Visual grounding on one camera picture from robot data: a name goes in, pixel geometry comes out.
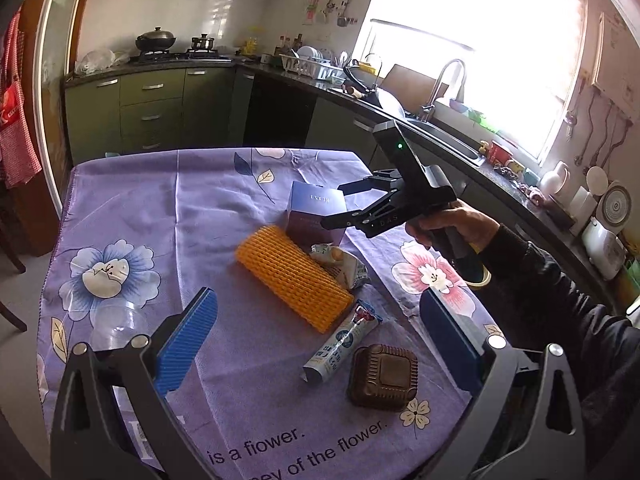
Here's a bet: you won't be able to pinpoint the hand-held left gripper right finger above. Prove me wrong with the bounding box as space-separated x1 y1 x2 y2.
420 287 588 480

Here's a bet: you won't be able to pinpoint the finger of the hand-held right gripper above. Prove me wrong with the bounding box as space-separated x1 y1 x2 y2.
339 172 401 198
320 194 401 233

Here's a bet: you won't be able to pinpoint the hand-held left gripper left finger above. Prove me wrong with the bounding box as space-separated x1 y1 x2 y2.
50 287 221 480

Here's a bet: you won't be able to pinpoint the purple cardboard box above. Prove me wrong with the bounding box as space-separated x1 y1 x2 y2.
285 180 348 250

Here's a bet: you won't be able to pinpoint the snack wrapper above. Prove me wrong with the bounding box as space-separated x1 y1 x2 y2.
309 242 371 291

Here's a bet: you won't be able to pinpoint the clear plastic cup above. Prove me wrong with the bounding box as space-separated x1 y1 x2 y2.
97 300 151 353

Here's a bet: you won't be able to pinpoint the black bin with yellow rim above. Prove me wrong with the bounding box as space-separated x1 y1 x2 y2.
467 255 492 288

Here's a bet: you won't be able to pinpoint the brown plastic tray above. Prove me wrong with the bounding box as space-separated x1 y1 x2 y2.
347 344 420 412

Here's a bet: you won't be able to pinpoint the orange foam net sleeve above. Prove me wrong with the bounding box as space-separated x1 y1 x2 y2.
235 225 356 333

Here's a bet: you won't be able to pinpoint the white tube packet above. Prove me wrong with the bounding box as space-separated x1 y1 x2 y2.
301 300 383 388

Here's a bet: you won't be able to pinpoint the person's right forearm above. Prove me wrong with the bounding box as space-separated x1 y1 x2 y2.
472 224 640 480

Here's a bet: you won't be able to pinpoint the person's right hand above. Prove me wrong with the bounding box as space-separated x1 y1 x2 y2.
405 199 501 263

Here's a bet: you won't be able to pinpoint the steel sink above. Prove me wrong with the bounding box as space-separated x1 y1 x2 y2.
407 115 486 166

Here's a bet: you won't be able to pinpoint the steel faucet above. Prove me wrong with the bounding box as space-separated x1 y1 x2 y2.
420 59 467 123

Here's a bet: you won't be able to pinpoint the white round pan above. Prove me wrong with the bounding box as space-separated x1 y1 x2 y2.
374 87 406 117

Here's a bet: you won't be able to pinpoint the wooden cutting board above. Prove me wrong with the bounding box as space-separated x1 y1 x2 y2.
382 64 449 111

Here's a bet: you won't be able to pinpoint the red mug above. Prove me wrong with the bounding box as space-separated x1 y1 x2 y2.
487 140 512 165

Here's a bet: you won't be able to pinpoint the purple floral tablecloth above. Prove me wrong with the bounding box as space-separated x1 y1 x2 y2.
37 146 506 480

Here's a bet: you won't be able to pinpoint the white dish rack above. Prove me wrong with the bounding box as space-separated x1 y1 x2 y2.
279 46 346 82

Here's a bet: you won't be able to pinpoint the white ceramic jug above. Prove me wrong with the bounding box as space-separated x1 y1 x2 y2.
540 161 571 198

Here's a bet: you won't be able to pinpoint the hanging kitchen utensils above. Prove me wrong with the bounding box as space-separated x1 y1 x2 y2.
302 0 358 28

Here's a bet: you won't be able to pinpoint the white rice cooker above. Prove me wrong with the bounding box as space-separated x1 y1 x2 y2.
581 217 628 281

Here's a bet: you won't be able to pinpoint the dark wooden chair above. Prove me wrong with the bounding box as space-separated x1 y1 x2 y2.
0 210 28 333

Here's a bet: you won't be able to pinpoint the round patterned plate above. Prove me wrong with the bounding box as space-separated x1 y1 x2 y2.
597 182 632 233

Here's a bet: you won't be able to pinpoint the gas stove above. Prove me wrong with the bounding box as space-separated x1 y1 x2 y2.
132 49 233 65

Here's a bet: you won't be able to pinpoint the green base cabinets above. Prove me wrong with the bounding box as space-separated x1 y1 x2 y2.
62 62 640 311

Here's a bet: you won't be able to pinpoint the black wok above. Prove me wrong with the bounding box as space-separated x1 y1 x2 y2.
135 26 177 53

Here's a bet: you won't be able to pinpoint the red checkered apron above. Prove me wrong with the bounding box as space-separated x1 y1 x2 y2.
0 7 43 188

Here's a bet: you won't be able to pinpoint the clear plastic bag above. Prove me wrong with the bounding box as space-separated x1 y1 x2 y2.
75 47 130 77

